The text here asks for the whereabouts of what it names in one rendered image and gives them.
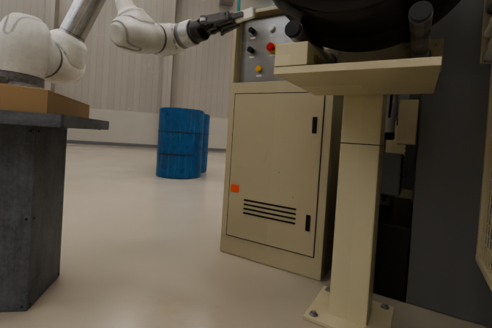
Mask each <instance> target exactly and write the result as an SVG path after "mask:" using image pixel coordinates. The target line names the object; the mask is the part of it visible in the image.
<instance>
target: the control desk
mask: <svg viewBox="0 0 492 328"><path fill-rule="evenodd" d="M289 21H290V20H289V19H288V18H287V17H286V16H285V15H284V14H283V13H282V12H281V11H280V10H279V9H278V8H277V7H276V6H271V7H264V8H260V9H256V18H253V19H250V20H246V21H243V22H241V23H239V25H240V27H238V28H236V29H234V37H233V49H232V60H231V86H230V98H229V110H228V132H227V144H226V156H225V179H224V191H223V213H222V225H221V236H220V251H223V252H225V253H230V254H232V255H235V256H239V257H242V258H246V259H249V260H252V261H256V262H259V263H262V264H266V265H269V266H271V267H276V268H278V269H283V270H285V271H288V272H293V273H295V274H298V275H302V276H305V277H309V278H313V279H315V280H321V279H322V278H323V276H325V274H326V273H327V272H328V270H329V268H330V267H331V266H332V253H333V242H334V232H335V212H336V201H337V191H338V171H339V160H340V155H339V153H340V140H341V132H340V131H341V130H342V119H343V99H344V95H314V94H311V93H310V92H307V91H305V90H304V89H301V88H299V87H298V86H295V85H294V84H292V83H289V82H288V81H286V80H284V79H282V78H280V77H278V76H276V75H274V68H275V49H276V45H278V44H285V43H292V42H293V41H292V40H291V39H290V38H289V37H287V35H286V33H285V27H286V24H287V23H288V22H289ZM231 184H233V185H239V192H238V193H236V192H231Z"/></svg>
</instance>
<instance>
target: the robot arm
mask: <svg viewBox="0 0 492 328"><path fill-rule="evenodd" d="M105 1H106V0H74V1H73V3H72V5H71V7H70V9H69V11H68V13H67V15H66V16H65V18H64V20H63V22H62V24H61V26H60V28H59V29H54V30H51V31H50V30H49V29H48V27H47V26H46V24H45V23H43V22H42V20H40V19H39V18H37V17H34V16H32V15H27V14H24V13H19V12H12V13H10V14H9V15H6V16H5V17H4V18H3V19H2V21H1V22H0V83H4V84H10V85H16V86H26V87H31V88H37V89H45V81H47V82H50V83H55V84H61V85H67V84H72V83H76V82H78V81H79V80H80V79H82V77H83V75H84V73H85V69H86V65H85V61H86V55H87V47H86V44H84V42H85V40H86V38H87V36H88V34H89V32H90V31H91V29H92V27H93V25H94V22H95V21H96V19H97V16H98V15H99V14H100V11H101V9H102V8H103V5H104V3H105ZM115 3H116V8H117V12H118V15H117V16H116V18H114V19H113V20H112V21H111V23H110V25H109V28H108V33H109V36H110V38H111V41H112V42H113V44H114V45H116V46H117V47H118V48H121V49H122V50H124V51H129V52H132V53H142V54H150V53H151V54H153V55H155V56H171V55H174V54H177V53H180V52H182V51H183V50H184V49H186V48H190V47H193V46H196V45H199V44H200V42H203V41H205V40H208V39H209V36H210V35H211V34H216V33H220V36H223V35H224V34H226V33H228V32H230V31H232V30H234V29H236V28H238V27H240V25H239V23H241V22H243V21H248V20H250V19H253V18H256V9H255V8H254V7H251V8H248V9H246V10H242V11H239V12H235V13H233V12H232V13H229V11H225V12H219V13H215V14H211V15H200V18H197V19H195V20H191V19H189V20H185V21H182V22H179V23H155V22H154V21H153V20H152V19H151V18H150V17H149V16H148V15H147V14H146V13H145V11H144V10H143V9H141V8H138V7H136V6H135V4H134V2H133V0H115Z"/></svg>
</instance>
